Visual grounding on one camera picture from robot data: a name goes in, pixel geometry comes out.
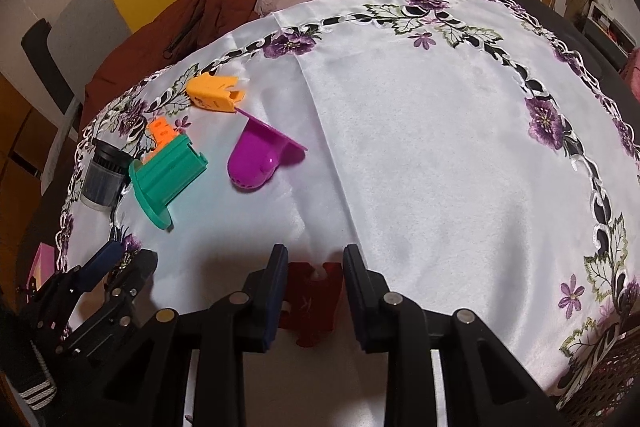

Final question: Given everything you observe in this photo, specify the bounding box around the small shelf unit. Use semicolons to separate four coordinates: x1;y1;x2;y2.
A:
580;0;631;58

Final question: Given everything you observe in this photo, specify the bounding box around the yellow-orange plastic block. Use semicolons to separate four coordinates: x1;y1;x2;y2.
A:
186;74;248;112

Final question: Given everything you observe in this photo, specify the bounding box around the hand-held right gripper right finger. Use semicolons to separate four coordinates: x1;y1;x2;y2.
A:
342;244;566;427

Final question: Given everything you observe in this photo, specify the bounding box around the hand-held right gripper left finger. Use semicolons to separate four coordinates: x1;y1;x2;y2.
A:
102;244;291;427

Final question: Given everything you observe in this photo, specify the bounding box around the clear cup with black lid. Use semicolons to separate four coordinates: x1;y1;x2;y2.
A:
80;138;132;210

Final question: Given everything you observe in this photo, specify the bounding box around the white embroidered floral tablecloth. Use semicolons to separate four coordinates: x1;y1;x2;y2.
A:
55;0;640;427

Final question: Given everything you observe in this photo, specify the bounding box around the wooden wardrobe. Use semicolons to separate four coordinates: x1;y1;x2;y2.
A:
0;72;56;228

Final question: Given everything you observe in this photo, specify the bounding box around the orange plastic block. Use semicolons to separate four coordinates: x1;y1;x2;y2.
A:
141;117;182;162

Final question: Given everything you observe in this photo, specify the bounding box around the pink fabric item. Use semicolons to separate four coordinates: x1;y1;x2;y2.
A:
620;49;640;102

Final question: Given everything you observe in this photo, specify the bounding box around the rust red jacket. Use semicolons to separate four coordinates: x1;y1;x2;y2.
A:
82;0;268;122

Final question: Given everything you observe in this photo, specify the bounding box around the teal plastic toy piece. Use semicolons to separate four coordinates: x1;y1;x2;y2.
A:
127;134;210;232

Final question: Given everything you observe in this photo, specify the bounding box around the purple plastic toy piece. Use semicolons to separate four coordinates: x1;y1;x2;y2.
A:
226;107;309;194

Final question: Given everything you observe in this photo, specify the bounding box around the red plastic toy piece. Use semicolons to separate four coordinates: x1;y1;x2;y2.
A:
277;261;346;348

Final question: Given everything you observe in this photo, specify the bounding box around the wicker basket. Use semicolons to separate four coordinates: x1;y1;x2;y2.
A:
555;332;640;427

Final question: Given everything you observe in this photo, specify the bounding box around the pink shallow box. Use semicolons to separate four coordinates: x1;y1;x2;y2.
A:
27;243;57;283

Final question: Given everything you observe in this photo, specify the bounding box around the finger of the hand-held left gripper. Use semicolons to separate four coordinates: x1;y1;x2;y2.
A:
59;250;158;359
27;239;126;308

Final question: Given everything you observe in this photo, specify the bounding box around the white plastic bar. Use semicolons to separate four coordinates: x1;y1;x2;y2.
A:
40;99;85;192

